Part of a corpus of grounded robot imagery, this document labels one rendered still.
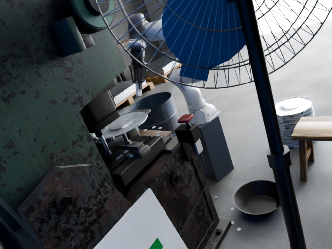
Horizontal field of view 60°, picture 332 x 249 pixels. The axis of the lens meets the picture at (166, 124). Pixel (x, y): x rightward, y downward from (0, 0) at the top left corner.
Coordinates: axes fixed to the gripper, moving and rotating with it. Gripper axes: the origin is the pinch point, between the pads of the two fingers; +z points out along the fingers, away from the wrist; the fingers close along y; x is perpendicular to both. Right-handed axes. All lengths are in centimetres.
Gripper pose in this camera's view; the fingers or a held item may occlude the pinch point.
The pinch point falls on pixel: (139, 89)
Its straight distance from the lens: 153.9
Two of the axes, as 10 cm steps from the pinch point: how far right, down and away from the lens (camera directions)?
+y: -6.9, -0.5, 7.2
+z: 0.3, 10.0, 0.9
